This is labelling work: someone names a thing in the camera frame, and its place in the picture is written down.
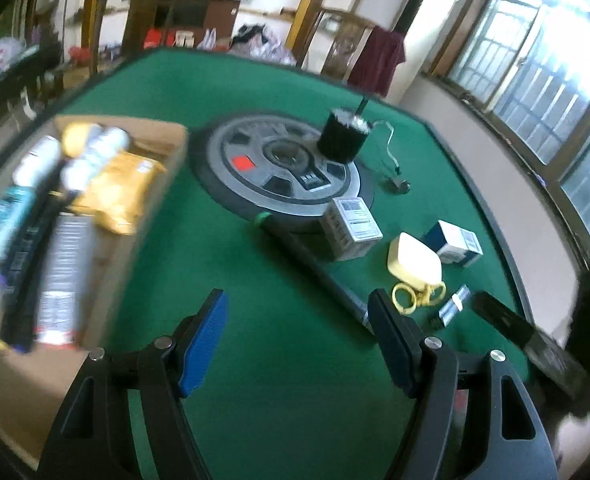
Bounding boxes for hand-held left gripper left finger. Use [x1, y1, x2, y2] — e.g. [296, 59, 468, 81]
[35, 287, 230, 480]

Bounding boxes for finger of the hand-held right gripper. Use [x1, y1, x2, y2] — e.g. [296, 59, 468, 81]
[470, 291, 534, 349]

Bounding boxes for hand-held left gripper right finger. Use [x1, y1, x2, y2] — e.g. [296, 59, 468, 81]
[367, 287, 560, 480]

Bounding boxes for cardboard box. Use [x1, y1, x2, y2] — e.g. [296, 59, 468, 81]
[0, 115, 191, 467]

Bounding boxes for yellow capped bottle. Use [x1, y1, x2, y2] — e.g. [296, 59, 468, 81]
[61, 122, 130, 161]

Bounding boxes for white medicine bottle red label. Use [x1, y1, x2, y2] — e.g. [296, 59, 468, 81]
[12, 135, 62, 187]

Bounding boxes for yellow scissors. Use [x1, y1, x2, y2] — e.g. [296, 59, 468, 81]
[391, 281, 446, 317]

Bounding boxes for small blue silver packet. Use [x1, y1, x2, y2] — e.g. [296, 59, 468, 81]
[438, 284, 472, 327]

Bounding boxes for white and yellow container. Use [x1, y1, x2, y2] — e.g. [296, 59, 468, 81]
[387, 232, 446, 287]

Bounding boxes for blue and white carton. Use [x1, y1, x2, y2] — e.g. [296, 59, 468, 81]
[423, 220, 484, 267]

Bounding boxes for black rod green tip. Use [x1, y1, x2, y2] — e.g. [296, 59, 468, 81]
[252, 211, 377, 334]

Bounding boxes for small white carton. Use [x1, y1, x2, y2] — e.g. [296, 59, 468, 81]
[322, 196, 384, 262]

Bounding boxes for yellow snack packet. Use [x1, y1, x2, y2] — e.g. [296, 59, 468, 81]
[69, 151, 169, 237]

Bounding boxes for long black box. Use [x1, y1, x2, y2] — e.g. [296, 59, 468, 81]
[0, 189, 62, 353]

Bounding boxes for round grey table panel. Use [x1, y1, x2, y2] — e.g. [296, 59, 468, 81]
[190, 111, 376, 233]

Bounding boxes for plain white bottle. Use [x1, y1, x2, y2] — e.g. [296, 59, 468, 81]
[59, 154, 107, 194]

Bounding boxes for black cylinder with rod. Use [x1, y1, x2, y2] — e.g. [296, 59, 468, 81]
[316, 94, 372, 165]

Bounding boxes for blue and white tube box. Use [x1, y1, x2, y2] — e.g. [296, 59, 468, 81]
[0, 185, 32, 262]

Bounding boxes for window with metal bars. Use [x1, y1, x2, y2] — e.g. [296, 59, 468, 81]
[445, 0, 590, 257]

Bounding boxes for maroon cloth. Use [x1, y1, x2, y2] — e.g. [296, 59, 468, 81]
[347, 27, 407, 99]

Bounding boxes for white standing air conditioner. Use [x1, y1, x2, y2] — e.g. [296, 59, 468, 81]
[392, 0, 464, 97]

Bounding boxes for wooden chair with round emblem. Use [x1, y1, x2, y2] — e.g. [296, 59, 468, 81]
[305, 7, 407, 97]

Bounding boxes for small white plastic bag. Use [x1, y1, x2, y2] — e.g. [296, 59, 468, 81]
[197, 27, 227, 52]

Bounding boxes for pile of floral clothes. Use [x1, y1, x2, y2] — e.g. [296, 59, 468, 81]
[229, 23, 297, 67]

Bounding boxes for black glass table white legs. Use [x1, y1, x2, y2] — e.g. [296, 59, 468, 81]
[0, 45, 62, 128]

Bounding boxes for wooden television cabinet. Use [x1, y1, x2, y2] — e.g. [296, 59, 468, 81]
[124, 0, 242, 52]

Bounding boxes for white plastic bag red print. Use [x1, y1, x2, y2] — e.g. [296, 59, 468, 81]
[0, 37, 27, 79]

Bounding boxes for white cable with plug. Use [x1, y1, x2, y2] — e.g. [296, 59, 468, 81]
[371, 119, 412, 196]

